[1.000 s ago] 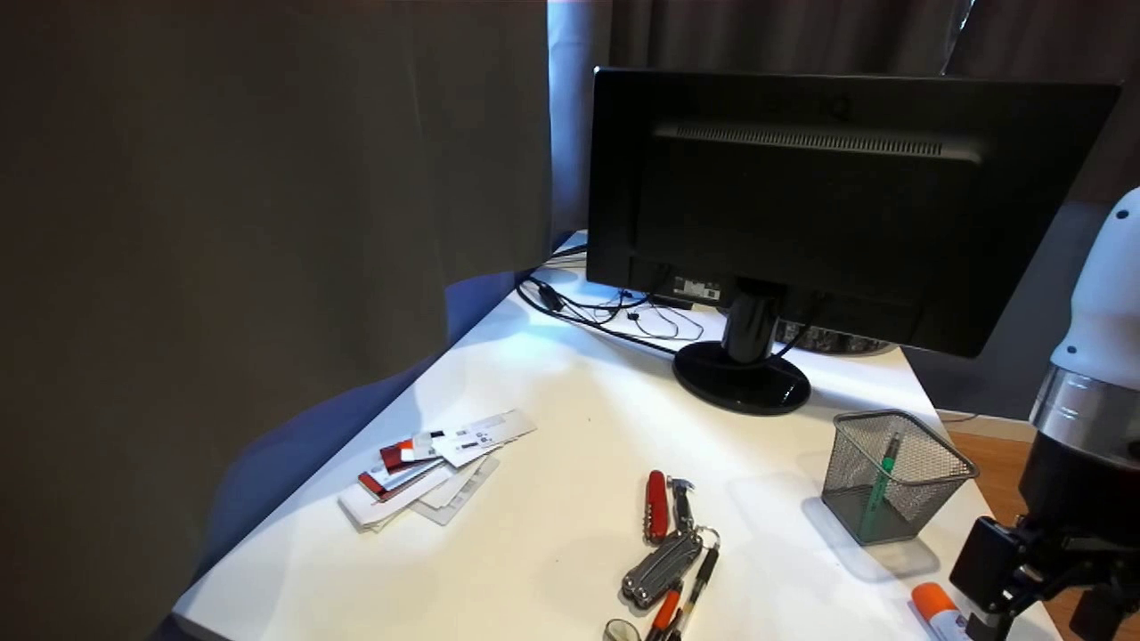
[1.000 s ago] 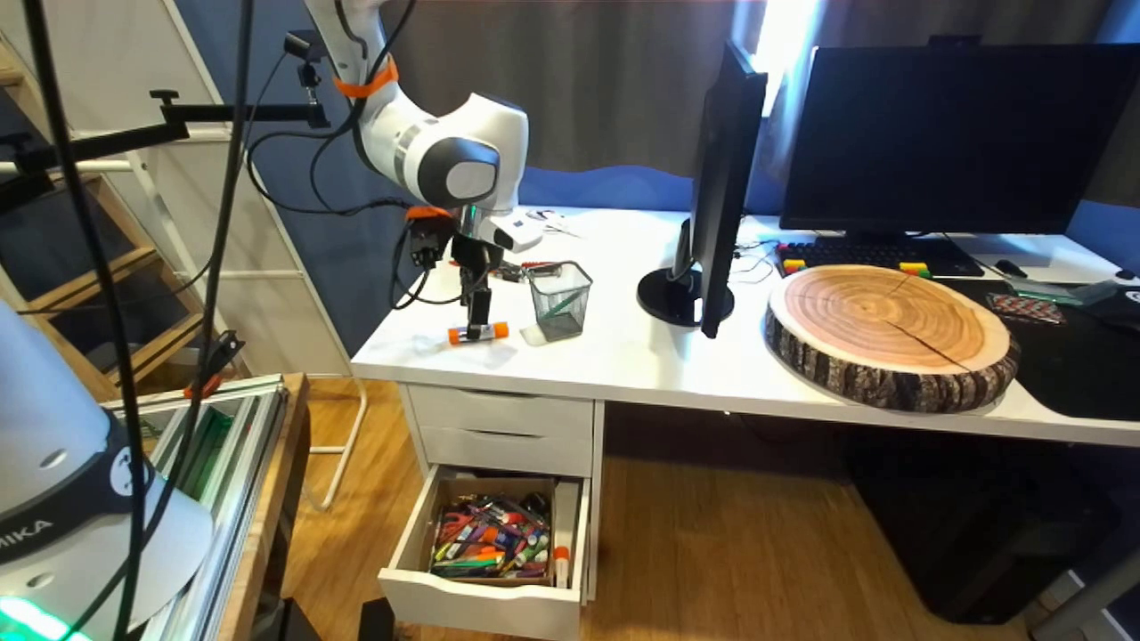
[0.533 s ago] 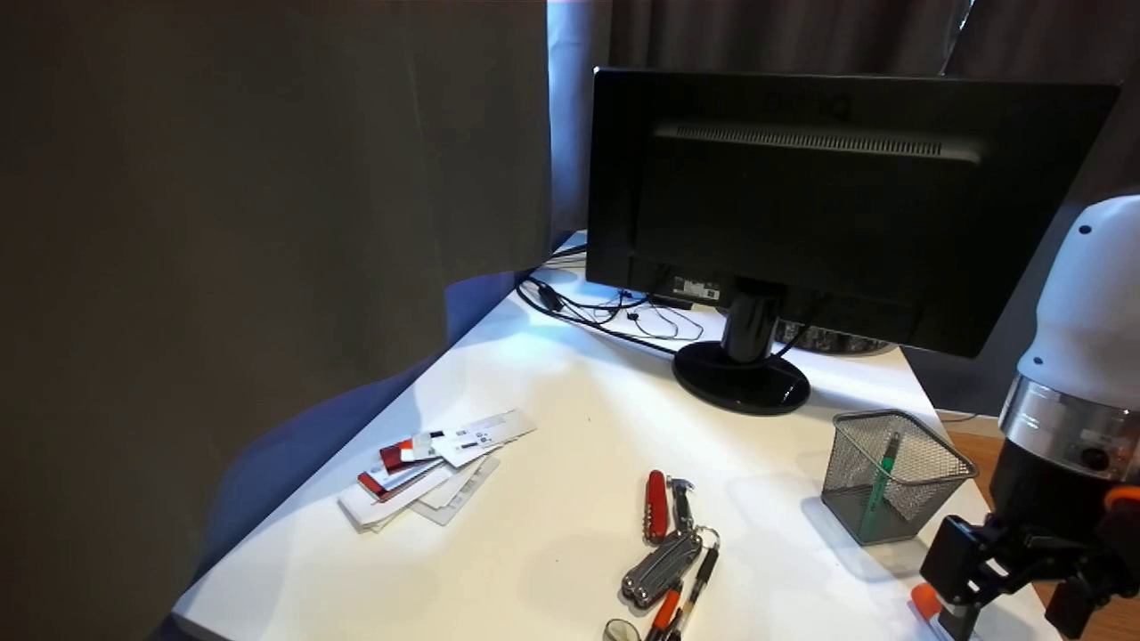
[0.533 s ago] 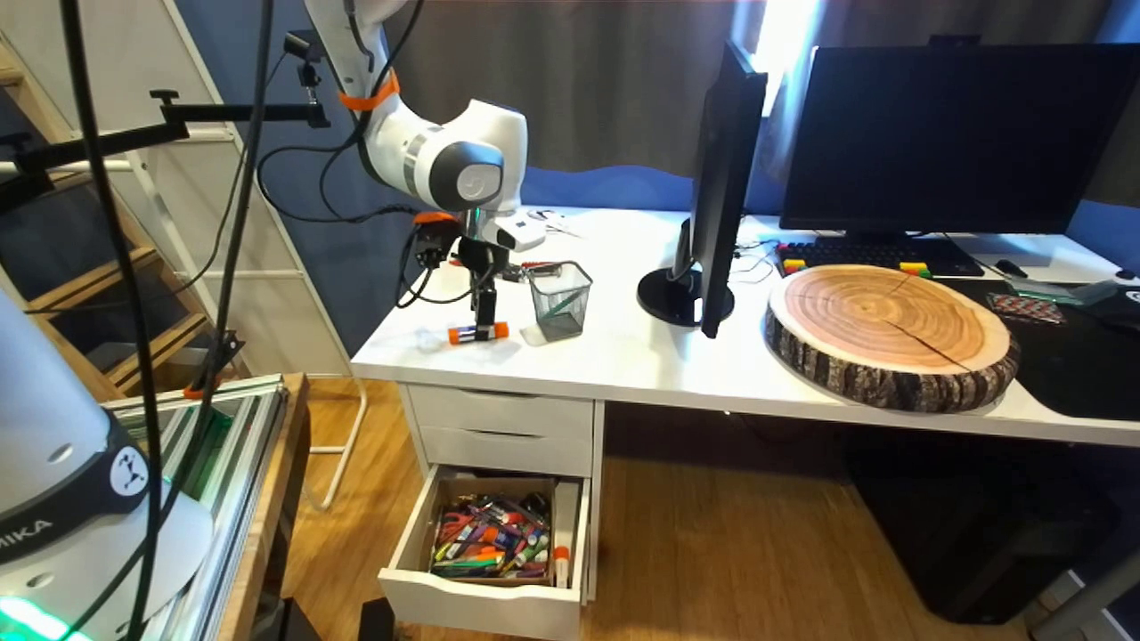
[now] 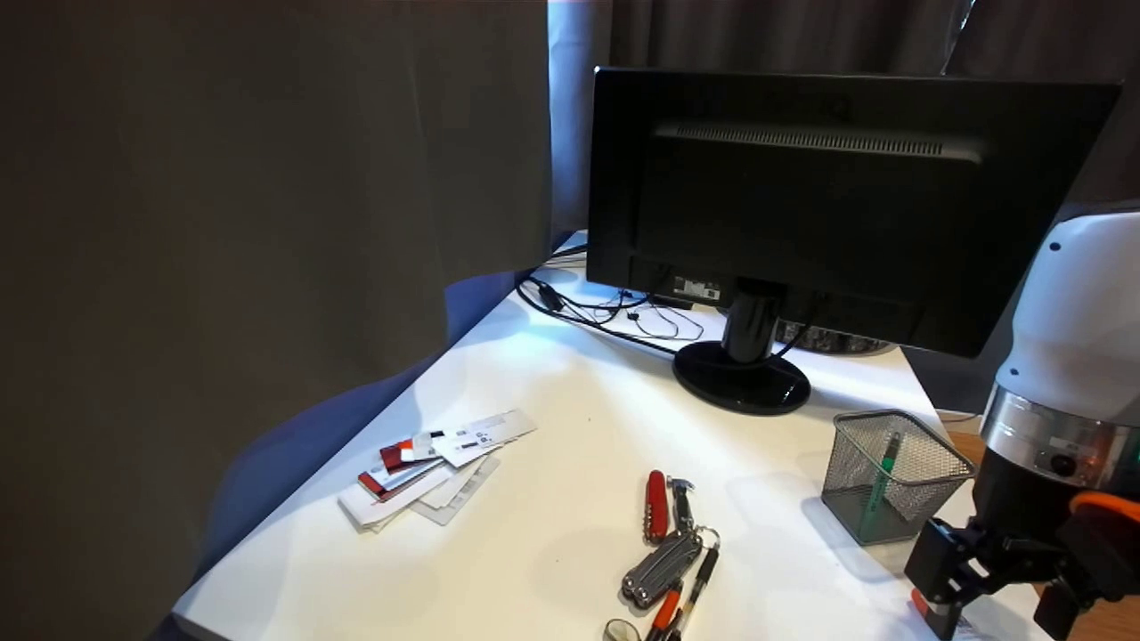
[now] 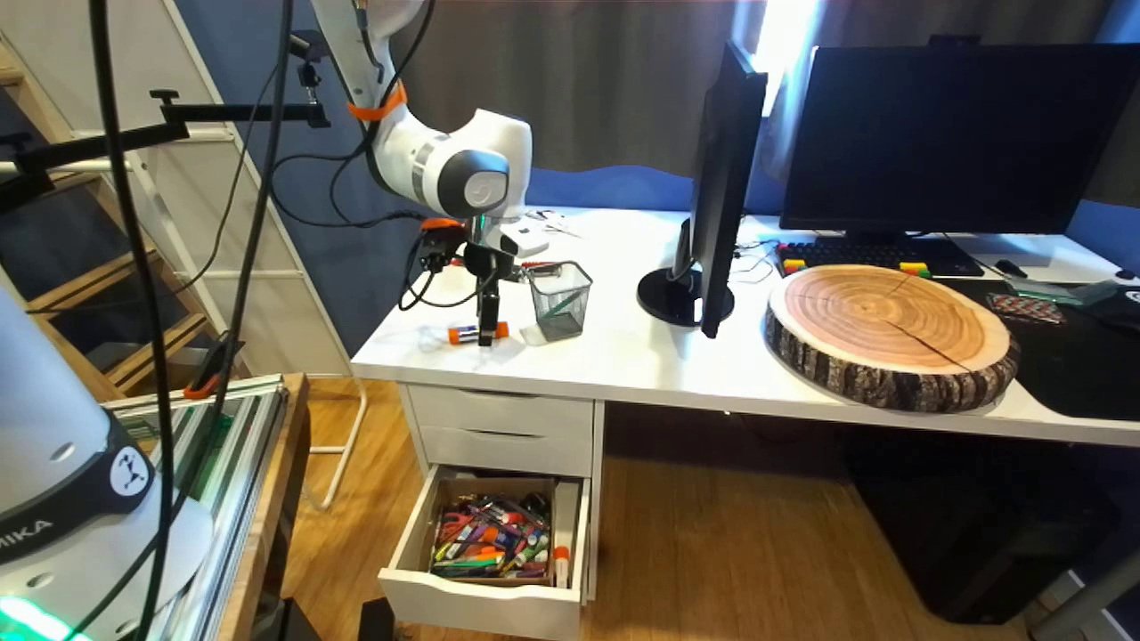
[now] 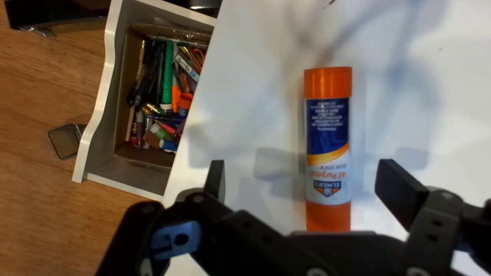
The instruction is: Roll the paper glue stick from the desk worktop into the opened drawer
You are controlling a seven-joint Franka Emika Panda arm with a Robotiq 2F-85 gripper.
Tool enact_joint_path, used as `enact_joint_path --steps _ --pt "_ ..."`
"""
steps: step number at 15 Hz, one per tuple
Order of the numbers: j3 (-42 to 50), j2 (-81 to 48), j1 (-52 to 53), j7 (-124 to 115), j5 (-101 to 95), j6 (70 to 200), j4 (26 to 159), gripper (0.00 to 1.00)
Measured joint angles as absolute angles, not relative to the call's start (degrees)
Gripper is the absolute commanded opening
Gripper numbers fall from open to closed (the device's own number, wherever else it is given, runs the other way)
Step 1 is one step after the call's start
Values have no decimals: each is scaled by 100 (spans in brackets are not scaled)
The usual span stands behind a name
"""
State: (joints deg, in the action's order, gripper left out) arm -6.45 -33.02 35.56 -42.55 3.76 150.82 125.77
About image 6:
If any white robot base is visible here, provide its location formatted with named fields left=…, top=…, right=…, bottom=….
left=0, top=264, right=222, bottom=641

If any brown grey curtain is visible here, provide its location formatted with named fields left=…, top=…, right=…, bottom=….
left=403, top=0, right=1140, bottom=182

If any closed white drawer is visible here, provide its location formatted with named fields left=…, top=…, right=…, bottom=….
left=403, top=385, right=598, bottom=479

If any white glue stick orange cap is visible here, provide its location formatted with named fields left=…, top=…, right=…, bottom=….
left=444, top=320, right=514, bottom=353

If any colourful items pile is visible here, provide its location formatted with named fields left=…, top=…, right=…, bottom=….
left=427, top=495, right=557, bottom=585

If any black keyboard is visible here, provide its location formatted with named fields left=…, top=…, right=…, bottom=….
left=778, top=235, right=987, bottom=281

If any black mesh pen holder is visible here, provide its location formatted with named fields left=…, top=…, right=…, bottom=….
left=529, top=259, right=596, bottom=344

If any white card with dark print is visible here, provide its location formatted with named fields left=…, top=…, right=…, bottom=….
left=503, top=208, right=563, bottom=259

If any black box under desk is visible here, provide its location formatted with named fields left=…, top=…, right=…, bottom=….
left=843, top=435, right=1122, bottom=625

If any slim black monitor on stand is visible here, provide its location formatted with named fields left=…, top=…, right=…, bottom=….
left=633, top=39, right=774, bottom=340

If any wooden ladder shelf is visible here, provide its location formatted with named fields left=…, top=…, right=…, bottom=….
left=0, top=0, right=374, bottom=516

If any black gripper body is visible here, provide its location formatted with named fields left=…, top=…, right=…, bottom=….
left=459, top=235, right=523, bottom=289

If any round wood slice slab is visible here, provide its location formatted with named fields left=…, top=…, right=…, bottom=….
left=761, top=259, right=1021, bottom=417

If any wooden robot mounting table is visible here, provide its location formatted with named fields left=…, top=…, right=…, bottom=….
left=105, top=369, right=314, bottom=641

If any wide black monitor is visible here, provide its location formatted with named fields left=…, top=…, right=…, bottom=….
left=778, top=42, right=1140, bottom=238

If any thick black cable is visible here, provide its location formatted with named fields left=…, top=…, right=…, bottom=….
left=85, top=0, right=187, bottom=641

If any opened white drawer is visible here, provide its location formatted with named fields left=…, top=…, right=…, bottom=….
left=374, top=464, right=596, bottom=641

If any black desk mat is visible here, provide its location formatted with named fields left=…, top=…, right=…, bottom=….
left=947, top=277, right=1140, bottom=421

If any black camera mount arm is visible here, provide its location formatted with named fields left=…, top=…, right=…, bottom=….
left=0, top=84, right=336, bottom=216

